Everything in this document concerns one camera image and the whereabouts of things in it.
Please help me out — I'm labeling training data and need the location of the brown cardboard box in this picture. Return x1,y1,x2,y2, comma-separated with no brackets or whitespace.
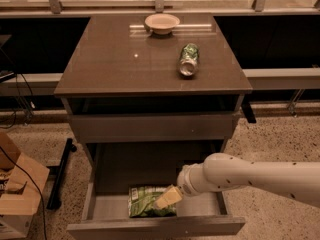
0,133,49,240

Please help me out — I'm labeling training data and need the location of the open grey middle drawer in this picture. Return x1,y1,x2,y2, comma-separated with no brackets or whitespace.
67,141,245,240

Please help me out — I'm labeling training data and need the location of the closed grey top drawer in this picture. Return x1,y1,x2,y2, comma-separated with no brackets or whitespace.
69,113,239,143

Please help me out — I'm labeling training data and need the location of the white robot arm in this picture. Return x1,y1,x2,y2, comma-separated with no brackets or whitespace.
154,153,320,209

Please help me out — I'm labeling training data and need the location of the black cable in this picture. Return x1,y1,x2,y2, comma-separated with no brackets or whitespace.
0,147,48,240

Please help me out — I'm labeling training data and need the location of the crushed green soda can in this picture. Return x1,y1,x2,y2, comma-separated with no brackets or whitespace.
178,43,199,77

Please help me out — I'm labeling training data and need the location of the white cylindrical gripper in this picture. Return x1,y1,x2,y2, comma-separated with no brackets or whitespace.
153,164,209,209

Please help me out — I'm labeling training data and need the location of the grey drawer cabinet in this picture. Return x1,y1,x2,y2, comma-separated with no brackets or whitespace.
53,13,253,172

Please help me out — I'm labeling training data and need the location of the black bracket right of cabinet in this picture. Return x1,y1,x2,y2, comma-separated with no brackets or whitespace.
241,96,256,124

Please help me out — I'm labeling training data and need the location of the black stand leg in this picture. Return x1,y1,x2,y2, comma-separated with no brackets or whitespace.
47,138,77,210

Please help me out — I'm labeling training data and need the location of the white paper bowl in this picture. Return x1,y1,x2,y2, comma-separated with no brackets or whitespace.
145,13,180,35

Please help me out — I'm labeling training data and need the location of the metal window frame rail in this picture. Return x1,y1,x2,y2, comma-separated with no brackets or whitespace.
0,0,320,18

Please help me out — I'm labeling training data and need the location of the green jalapeno chip bag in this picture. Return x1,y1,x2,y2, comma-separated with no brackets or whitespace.
128,186,176,218

